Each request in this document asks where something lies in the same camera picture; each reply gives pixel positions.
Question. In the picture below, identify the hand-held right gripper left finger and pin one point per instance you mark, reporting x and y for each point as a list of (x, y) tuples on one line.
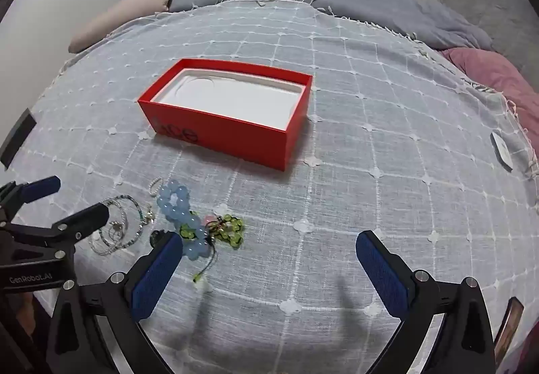
[(158, 277)]

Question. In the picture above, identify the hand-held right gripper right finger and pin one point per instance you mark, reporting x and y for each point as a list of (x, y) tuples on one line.
[(381, 273)]

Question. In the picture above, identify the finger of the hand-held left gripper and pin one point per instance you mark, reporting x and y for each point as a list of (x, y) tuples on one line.
[(42, 186), (90, 214)]

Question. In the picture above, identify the black hair claw clip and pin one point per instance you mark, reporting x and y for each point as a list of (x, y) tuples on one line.
[(159, 237)]

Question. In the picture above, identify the red cardboard box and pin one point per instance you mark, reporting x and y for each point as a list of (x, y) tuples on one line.
[(236, 134)]

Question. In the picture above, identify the flat black object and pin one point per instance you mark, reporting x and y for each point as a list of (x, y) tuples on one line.
[(17, 136)]

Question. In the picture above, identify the grey checked blanket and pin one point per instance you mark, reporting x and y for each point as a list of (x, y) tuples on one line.
[(379, 172)]

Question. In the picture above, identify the brown framed object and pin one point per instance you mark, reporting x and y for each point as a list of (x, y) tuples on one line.
[(509, 327)]

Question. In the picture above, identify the small white device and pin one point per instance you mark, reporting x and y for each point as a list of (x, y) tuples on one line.
[(502, 151)]

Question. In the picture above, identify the beige pillow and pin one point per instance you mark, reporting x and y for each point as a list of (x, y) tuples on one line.
[(126, 12)]

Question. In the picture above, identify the pink pillow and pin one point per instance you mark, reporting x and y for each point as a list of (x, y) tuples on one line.
[(497, 71)]

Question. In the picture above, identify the grey pillow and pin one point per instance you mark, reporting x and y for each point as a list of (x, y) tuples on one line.
[(484, 8)]

